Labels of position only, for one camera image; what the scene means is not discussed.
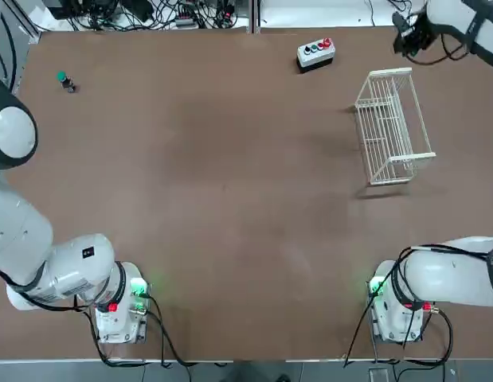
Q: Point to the white button control box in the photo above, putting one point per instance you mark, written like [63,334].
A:
[315,55]

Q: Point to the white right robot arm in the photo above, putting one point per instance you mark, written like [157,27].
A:
[449,274]

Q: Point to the green push button switch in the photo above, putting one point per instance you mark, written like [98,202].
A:
[63,76]

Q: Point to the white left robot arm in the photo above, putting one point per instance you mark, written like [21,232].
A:
[19,235]

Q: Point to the aluminium frame post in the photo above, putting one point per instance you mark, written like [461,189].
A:
[254,16]

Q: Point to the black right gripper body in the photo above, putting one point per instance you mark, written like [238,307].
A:
[414,30]

